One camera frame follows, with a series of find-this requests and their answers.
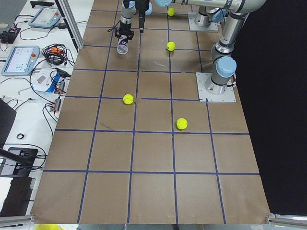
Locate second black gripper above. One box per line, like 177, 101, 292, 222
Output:
135, 0, 149, 18

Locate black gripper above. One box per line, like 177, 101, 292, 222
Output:
115, 16, 145, 40

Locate clear tennis ball can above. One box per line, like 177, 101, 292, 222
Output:
117, 35, 129, 55

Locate tennis ball near arm base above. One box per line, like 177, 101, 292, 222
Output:
166, 41, 176, 52

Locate tennis ball near far base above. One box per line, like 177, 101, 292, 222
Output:
167, 7, 176, 16

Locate tennis ball mid table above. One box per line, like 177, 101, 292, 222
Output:
123, 94, 134, 105

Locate far teach pendant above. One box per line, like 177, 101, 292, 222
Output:
28, 7, 61, 29

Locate teach pendant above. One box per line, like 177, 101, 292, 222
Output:
28, 7, 61, 29
1, 46, 40, 76

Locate white blue box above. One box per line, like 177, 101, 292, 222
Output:
31, 68, 60, 92

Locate brown gridded paper mat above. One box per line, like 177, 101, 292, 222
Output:
31, 0, 270, 224

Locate near teach pendant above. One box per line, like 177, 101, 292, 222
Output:
1, 46, 40, 76

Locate black monitor stand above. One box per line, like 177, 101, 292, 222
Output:
0, 100, 38, 177

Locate aluminium frame post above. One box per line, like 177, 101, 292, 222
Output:
55, 0, 84, 52

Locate black coiled cable bundle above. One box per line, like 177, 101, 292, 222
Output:
42, 43, 75, 67

